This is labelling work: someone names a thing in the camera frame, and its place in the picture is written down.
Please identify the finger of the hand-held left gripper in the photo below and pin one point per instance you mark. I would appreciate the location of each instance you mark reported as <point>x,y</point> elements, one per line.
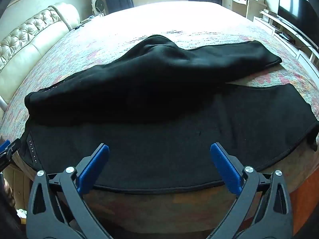
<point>5,146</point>

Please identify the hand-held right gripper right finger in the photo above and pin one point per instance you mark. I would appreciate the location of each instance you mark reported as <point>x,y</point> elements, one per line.
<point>225,166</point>

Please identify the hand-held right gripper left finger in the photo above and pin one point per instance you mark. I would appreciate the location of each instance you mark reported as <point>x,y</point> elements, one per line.
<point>96,169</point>

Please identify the black pants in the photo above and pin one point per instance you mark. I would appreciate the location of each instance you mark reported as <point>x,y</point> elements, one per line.
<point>149,104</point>

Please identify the cream tufted headboard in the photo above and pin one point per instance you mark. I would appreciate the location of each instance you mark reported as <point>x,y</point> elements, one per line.
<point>25,42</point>

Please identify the black set-top box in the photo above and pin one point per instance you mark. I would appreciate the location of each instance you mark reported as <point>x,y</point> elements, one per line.
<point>286,36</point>

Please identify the bedside table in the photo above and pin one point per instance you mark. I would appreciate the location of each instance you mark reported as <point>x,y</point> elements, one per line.
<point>87,21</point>

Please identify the white television stand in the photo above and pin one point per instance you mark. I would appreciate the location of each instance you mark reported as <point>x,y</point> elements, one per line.
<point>281,27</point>

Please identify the floral bedspread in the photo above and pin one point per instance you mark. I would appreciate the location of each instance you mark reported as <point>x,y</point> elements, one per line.
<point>174,22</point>

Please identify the white fan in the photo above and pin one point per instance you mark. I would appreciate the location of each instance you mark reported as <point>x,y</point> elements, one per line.
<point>97,6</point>

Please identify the cream dressing table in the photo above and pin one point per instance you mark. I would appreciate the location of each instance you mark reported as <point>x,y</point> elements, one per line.
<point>236,2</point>

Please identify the black television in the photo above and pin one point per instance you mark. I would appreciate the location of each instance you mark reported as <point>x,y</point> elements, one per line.
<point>294,12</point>

